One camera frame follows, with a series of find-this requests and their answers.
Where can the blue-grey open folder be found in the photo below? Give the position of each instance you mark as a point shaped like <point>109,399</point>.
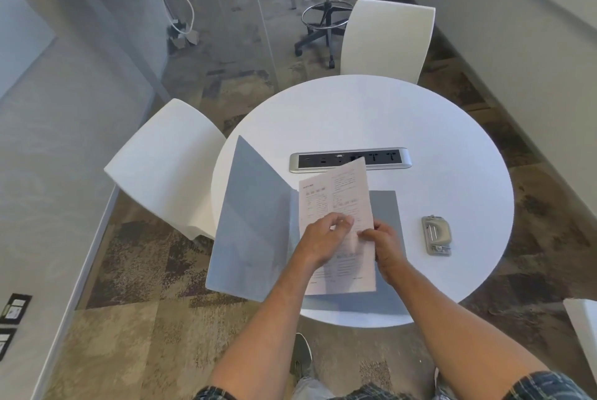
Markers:
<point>254,227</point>

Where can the person's left fingers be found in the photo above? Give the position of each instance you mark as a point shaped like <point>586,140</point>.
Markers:
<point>339,222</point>

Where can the grey trousers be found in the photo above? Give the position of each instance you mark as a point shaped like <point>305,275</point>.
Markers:
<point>312,389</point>

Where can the person's right forearm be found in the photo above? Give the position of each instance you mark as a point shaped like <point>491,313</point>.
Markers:
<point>447,325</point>

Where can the person's right hand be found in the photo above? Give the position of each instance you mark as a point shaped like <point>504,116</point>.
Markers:
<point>391,255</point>

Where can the plaid shirt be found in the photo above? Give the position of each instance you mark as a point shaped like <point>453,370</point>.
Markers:
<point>536,388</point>

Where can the person's left forearm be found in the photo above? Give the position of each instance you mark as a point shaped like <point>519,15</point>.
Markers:
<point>270,325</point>

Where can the person's left hand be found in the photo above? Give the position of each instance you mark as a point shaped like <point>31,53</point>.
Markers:
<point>317,243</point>

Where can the person's right thumb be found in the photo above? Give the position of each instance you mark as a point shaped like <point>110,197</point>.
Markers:
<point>368,235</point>

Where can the white plastic chair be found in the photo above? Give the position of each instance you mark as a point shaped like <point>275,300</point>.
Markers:
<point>583,334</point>
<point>385,40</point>
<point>168,171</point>

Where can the grey hole punch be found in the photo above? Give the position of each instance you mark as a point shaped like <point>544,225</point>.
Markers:
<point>437,235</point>

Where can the black wall outlet plate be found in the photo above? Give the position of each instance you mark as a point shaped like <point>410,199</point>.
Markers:
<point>15,309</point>
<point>5,343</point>

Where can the grey floor power box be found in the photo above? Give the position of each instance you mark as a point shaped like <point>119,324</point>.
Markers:
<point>183,38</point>

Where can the silver power outlet strip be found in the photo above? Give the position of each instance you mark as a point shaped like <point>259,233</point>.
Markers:
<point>350,160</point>

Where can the printed white paper sheet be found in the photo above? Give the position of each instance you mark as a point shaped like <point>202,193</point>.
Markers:
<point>340,190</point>

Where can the grey shoe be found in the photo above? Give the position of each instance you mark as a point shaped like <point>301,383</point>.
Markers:
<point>301,355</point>

